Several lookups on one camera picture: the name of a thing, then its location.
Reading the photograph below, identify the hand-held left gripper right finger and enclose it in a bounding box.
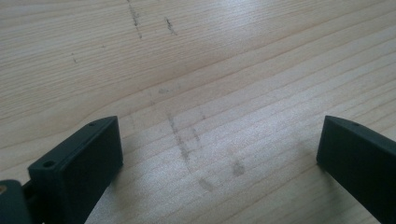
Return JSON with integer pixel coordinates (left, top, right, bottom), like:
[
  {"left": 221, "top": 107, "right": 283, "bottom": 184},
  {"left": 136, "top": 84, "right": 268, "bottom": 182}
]
[{"left": 316, "top": 115, "right": 396, "bottom": 224}]

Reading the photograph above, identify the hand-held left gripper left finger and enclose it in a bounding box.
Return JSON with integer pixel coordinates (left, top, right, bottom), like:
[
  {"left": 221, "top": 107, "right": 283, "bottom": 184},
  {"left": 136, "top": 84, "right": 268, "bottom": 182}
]
[{"left": 27, "top": 115, "right": 124, "bottom": 224}]

